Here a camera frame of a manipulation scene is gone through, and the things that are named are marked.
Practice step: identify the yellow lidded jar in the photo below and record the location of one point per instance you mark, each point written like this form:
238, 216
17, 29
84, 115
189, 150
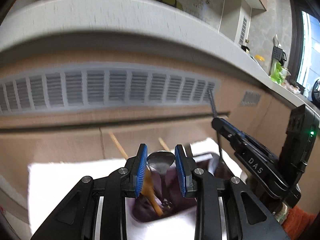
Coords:
259, 58

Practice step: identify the long grey vent grille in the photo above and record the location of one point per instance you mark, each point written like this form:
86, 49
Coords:
98, 85

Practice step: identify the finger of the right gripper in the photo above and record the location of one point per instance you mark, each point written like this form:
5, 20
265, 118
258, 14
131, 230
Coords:
230, 132

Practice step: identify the wooden chopstick utensil handle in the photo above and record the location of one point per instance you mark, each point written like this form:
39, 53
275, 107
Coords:
118, 146

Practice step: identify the green plastic bag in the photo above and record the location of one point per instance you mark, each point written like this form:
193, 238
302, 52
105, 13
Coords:
278, 73

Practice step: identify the small grey vent grille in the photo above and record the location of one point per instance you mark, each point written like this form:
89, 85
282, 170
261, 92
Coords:
250, 98

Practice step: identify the grey stone countertop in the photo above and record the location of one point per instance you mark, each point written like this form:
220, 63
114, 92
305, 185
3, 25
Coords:
141, 31

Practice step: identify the wooden spoon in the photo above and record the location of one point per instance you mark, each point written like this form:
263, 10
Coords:
148, 192

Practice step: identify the light blue plastic utensil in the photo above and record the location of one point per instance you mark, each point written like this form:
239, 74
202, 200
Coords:
202, 157

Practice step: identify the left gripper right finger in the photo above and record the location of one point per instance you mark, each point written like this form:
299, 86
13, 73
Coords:
184, 168

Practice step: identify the gloved left hand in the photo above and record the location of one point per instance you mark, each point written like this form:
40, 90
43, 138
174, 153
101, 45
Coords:
296, 222

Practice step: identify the maroon plastic utensil caddy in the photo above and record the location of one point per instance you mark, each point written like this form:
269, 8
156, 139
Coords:
141, 209

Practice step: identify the dark bottle on counter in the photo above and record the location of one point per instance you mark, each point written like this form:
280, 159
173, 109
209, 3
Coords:
245, 47

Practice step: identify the black cutout-handle spoon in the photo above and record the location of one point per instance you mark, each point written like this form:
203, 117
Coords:
161, 162

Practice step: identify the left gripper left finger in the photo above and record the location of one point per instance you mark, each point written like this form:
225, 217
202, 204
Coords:
137, 167

